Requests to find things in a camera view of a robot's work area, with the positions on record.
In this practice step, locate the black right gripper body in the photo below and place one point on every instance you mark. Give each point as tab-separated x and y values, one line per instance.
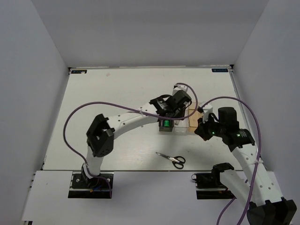
216	128

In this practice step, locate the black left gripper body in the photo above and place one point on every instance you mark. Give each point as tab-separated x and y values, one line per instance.
179	113

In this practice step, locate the green highlighter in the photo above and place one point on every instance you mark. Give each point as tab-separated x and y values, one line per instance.
167	123

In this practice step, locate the black handled scissors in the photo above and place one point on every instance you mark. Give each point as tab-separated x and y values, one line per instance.
177	161

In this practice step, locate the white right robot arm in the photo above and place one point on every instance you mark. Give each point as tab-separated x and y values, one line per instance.
264	202

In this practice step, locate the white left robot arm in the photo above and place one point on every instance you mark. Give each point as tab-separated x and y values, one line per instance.
104	130

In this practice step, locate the orange plastic container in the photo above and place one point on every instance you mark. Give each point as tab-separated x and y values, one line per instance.
193	120

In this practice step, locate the clear plastic container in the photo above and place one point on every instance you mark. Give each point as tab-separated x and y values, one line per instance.
181	126

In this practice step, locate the dark grey plastic container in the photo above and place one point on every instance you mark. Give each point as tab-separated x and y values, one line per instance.
165	129

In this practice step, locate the right blue corner label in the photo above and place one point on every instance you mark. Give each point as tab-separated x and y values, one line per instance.
219	70

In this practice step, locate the blue corner label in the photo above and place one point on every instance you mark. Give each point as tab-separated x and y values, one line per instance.
219	70
78	71

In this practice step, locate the left blue corner label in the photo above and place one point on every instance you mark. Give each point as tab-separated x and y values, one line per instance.
78	71

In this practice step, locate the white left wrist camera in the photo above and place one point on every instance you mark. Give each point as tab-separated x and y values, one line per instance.
178	87

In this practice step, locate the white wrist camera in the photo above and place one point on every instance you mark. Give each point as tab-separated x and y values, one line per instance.
205	110
178	87

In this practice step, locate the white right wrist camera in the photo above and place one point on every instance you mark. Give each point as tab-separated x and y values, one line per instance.
205	110

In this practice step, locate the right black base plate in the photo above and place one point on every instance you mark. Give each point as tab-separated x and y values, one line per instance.
207	189

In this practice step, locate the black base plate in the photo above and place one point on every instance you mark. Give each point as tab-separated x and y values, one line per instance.
207	189
92	189

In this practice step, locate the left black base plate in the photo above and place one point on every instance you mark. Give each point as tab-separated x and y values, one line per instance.
92	189

